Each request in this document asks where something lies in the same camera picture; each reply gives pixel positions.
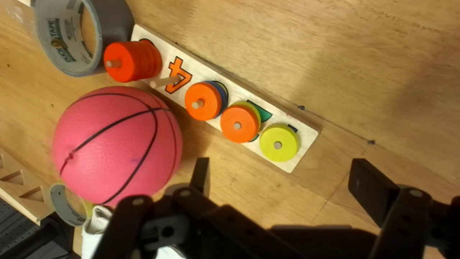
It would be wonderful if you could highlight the red ring stack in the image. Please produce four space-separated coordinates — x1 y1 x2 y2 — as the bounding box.
101 38 163 84

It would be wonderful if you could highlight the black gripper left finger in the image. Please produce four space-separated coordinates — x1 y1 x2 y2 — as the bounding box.
91 156 226 259

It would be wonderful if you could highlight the orange and blue ring stack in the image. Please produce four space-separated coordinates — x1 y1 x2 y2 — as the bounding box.
182 79 229 122

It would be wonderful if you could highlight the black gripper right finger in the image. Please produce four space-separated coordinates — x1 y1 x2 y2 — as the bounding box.
347 156 433 259

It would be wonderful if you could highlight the orange and green ring stack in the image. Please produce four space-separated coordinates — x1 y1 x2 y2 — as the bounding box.
218 99 272 145

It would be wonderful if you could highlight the wooden shape sorter board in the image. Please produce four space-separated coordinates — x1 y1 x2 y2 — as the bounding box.
0 146 54 227

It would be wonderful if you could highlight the grey duct tape roll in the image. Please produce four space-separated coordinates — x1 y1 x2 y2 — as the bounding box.
31 0 136 79

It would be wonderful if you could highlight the pink toy basketball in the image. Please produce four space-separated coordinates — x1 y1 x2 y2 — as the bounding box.
50 84 185 208

